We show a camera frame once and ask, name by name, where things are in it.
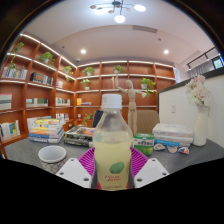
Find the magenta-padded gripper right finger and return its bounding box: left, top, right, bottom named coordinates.
left=130, top=147, right=170, bottom=189

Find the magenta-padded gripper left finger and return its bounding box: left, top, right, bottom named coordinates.
left=55, top=147, right=98, bottom=190

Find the clear bottle with yellow drink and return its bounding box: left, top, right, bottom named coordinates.
left=92, top=93, right=134, bottom=192

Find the white patterned cup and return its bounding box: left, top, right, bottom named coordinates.
left=37, top=145, right=68, bottom=175

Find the small snack packet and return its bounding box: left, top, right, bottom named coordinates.
left=153, top=143, right=166, bottom=152
left=166, top=145, right=179, bottom=154
left=177, top=146, right=190, bottom=155

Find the green tissue box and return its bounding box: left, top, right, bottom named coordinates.
left=133, top=132, right=155, bottom=157

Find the stack of dark books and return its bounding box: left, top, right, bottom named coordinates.
left=63, top=125, right=96, bottom=148

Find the beige chair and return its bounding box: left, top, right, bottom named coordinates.
left=136, top=109, right=160, bottom=135

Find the stack of colourful books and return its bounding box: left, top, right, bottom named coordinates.
left=26, top=115, right=66, bottom=145

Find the dark blue chair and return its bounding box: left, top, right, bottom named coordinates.
left=91, top=109, right=105, bottom=128

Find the white ceramic vase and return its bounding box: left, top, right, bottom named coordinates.
left=192, top=104, right=211, bottom=147

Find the wooden artist mannequin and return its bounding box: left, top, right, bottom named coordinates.
left=111, top=74, right=152, bottom=137

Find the wooden shelf unit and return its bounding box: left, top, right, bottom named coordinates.
left=0, top=32, right=178, bottom=158

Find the pink and white flower bunch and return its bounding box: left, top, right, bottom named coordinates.
left=184, top=74, right=211, bottom=107

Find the grey curtain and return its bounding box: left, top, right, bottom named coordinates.
left=189, top=59, right=214, bottom=79

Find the black ceiling track light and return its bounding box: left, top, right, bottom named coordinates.
left=186, top=46, right=221, bottom=69

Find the window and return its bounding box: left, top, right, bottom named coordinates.
left=211, top=54, right=224, bottom=70

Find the ceiling air vent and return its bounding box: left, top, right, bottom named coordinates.
left=132, top=24, right=158, bottom=34

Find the multi-bulb ceiling lamp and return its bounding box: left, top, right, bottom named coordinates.
left=89, top=0, right=147, bottom=24

